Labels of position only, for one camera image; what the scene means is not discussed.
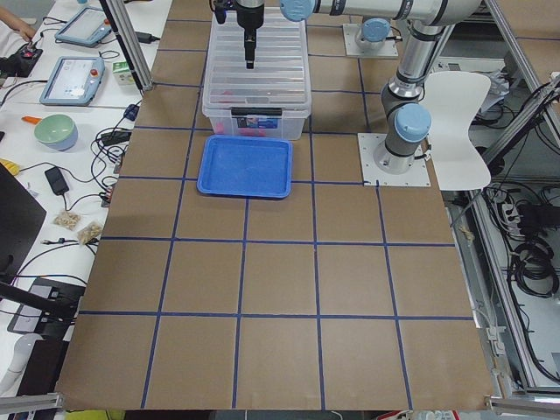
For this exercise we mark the white plastic chair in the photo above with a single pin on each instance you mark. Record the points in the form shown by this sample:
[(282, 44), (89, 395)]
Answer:
[(453, 99)]

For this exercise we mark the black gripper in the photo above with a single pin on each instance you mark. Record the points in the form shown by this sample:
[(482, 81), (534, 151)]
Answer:
[(248, 18)]

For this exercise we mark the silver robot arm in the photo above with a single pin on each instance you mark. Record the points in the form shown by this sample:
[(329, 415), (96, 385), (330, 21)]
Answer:
[(408, 121)]

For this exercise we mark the black laptop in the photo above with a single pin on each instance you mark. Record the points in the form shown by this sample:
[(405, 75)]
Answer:
[(22, 218)]

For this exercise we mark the toy carrot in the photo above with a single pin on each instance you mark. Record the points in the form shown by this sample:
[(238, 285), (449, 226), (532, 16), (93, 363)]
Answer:
[(31, 119)]

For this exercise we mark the blue plastic tray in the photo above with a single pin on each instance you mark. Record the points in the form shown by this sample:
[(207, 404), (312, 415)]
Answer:
[(246, 166)]

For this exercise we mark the black power adapter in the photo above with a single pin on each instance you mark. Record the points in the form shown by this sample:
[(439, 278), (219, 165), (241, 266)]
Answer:
[(56, 181)]

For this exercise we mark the clear plastic storage box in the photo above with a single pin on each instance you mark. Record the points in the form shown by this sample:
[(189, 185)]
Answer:
[(273, 99)]

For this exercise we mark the black box latch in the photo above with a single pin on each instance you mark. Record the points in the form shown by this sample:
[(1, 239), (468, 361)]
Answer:
[(255, 111)]

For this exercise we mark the yellow toy corn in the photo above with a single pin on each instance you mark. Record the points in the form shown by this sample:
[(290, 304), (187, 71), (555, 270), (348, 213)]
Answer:
[(11, 167)]

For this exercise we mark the aluminium frame post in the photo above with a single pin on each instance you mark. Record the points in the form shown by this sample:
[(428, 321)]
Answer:
[(122, 27)]

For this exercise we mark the teach pendant near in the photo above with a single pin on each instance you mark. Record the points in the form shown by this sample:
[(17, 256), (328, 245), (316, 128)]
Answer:
[(74, 81)]

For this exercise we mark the clear plastic box lid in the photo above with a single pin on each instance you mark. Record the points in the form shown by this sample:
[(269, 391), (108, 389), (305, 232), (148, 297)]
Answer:
[(279, 79)]

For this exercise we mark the green white carton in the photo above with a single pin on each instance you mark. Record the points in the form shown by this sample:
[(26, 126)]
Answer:
[(122, 73)]

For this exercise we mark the teach pendant far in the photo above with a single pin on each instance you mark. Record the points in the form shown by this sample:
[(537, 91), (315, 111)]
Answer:
[(89, 27)]

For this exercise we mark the teach pendant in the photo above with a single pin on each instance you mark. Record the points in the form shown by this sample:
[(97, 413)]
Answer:
[(89, 27), (74, 81)]

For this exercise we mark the green bowl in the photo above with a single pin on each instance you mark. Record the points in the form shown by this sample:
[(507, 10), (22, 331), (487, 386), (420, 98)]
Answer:
[(58, 132)]

